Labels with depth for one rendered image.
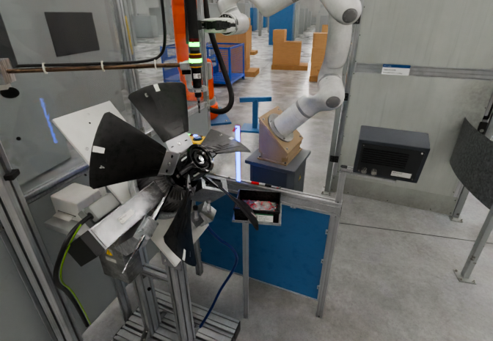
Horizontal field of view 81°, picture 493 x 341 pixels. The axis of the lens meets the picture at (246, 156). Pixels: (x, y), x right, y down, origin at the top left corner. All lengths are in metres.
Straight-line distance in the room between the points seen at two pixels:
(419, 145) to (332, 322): 1.24
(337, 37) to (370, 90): 1.45
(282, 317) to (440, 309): 1.02
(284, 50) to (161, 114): 9.18
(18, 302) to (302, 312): 1.51
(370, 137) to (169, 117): 0.81
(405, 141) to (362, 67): 1.50
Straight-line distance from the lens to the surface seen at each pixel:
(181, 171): 1.05
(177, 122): 1.13
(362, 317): 2.17
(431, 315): 2.35
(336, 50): 1.36
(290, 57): 10.21
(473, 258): 2.58
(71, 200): 1.47
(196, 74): 1.05
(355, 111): 2.80
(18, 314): 1.78
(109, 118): 0.94
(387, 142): 1.28
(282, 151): 1.59
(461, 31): 2.75
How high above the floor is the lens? 1.69
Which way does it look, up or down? 26 degrees down
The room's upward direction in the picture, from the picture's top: straight up
